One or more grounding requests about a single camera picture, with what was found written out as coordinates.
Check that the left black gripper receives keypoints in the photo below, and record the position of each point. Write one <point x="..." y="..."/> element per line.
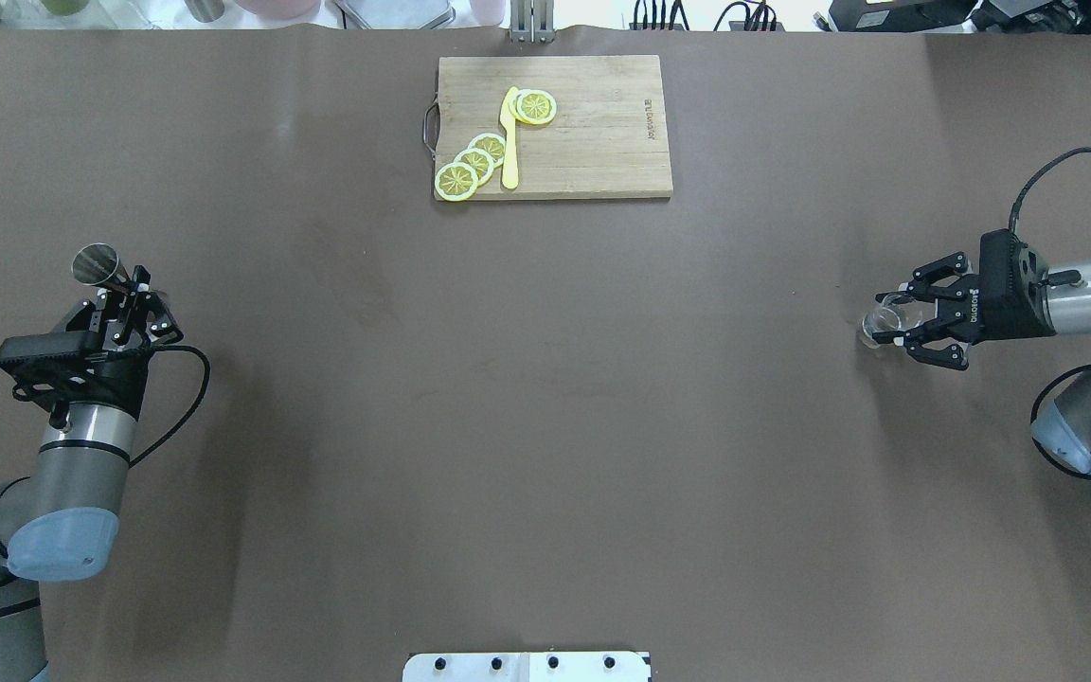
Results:
<point x="121" y="377"/>

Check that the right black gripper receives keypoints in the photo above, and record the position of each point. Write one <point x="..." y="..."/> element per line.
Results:
<point x="998" y="313"/>

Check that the steel double jigger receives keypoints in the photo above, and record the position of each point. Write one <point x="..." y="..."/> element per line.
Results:
<point x="100" y="266"/>

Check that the clear glass cup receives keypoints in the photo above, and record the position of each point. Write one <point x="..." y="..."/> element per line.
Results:
<point x="888" y="315"/>

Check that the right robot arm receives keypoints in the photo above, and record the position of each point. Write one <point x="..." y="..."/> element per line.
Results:
<point x="1060" y="417"/>

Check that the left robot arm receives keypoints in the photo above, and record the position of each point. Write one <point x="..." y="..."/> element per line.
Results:
<point x="59" y="524"/>

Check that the lemon slice lower row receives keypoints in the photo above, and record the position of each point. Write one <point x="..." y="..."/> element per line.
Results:
<point x="456" y="181"/>

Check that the lemon slice row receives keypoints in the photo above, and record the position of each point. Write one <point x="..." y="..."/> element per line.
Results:
<point x="493" y="144"/>
<point x="456" y="181"/>
<point x="480" y="161"/>

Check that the wooden cutting board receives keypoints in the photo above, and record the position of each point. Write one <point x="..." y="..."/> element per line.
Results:
<point x="608" y="140"/>

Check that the white digital scale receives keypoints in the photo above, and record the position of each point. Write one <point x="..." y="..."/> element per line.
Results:
<point x="396" y="15"/>

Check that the lemon slice middle row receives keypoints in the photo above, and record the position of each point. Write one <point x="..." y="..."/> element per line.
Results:
<point x="480" y="161"/>

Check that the lemon slice upper row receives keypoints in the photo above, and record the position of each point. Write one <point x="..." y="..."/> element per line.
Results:
<point x="493" y="144"/>

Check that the yellow plastic knife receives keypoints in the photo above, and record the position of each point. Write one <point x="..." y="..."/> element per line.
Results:
<point x="510" y="176"/>

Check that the lemon slice far end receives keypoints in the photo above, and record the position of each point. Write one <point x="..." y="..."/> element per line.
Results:
<point x="534" y="107"/>

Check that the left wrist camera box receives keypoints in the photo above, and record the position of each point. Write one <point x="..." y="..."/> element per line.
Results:
<point x="61" y="347"/>

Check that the aluminium frame post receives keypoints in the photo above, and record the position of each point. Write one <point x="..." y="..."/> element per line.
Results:
<point x="532" y="21"/>

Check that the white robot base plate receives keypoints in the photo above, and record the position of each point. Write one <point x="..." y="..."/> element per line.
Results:
<point x="530" y="666"/>

